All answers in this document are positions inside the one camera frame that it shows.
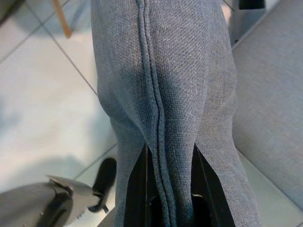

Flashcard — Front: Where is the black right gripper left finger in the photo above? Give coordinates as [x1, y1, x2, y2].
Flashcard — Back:
[124, 144, 164, 227]

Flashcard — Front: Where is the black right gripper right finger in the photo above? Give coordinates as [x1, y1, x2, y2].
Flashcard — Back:
[190, 144, 234, 227]

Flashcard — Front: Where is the grey fabric pillow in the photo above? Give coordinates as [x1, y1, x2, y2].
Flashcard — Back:
[90, 0, 260, 227]

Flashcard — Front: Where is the white chair with wooden legs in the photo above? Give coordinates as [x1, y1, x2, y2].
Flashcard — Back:
[0, 0, 72, 39]

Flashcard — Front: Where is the light grey cushioned ottoman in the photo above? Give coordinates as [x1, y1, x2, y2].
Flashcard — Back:
[230, 0, 303, 211]

